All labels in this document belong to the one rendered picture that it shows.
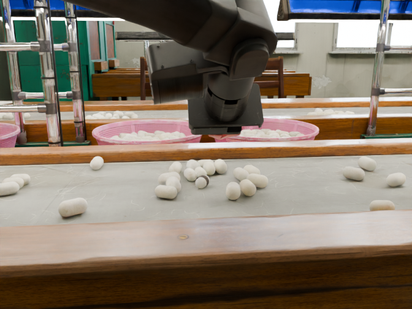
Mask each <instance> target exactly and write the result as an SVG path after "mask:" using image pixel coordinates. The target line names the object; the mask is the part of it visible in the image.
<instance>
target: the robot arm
mask: <svg viewBox="0 0 412 309"><path fill-rule="evenodd" d="M61 1H64V2H68V3H71V4H74V5H76V6H80V7H84V8H86V9H90V10H93V11H96V12H100V13H103V14H106V15H110V16H112V17H115V18H119V19H122V20H125V21H128V22H131V23H135V24H137V25H140V26H143V27H146V28H148V29H152V30H154V31H156V32H159V33H161V34H163V35H165V36H167V37H169V38H171V39H173V40H170V41H167V42H160V43H157V44H151V45H149V46H148V47H147V49H146V62H147V68H148V76H149V79H150V86H151V95H152V96H153V102H154V105H156V104H163V103H168V102H176V101H184V100H187V101H188V126H189V128H190V130H191V134H193V135H208V136H209V137H213V138H216V139H217V140H221V139H225V138H228V137H235V136H238V135H240V134H241V131H242V126H259V128H261V127H262V124H263V122H264V116H263V111H262V102H261V94H260V89H259V85H258V84H257V83H253V82H254V78H255V77H260V76H261V75H262V72H264V71H265V68H266V65H267V61H268V59H269V56H270V55H271V54H272V53H273V52H274V51H275V49H276V47H277V45H278V39H277V35H276V34H275V30H274V28H273V25H272V22H271V20H270V17H269V14H268V11H267V8H266V6H265V3H264V0H61Z"/></svg>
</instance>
